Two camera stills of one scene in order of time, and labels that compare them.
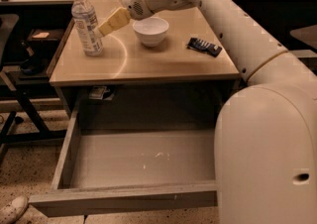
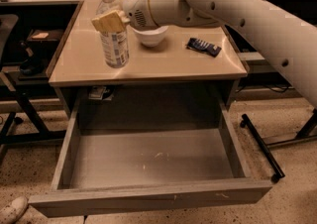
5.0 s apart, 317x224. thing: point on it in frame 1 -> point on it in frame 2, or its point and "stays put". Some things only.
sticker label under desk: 101,92 stays put
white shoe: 13,210 stays put
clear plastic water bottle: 87,25 -> 115,45
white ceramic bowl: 151,31 stays put
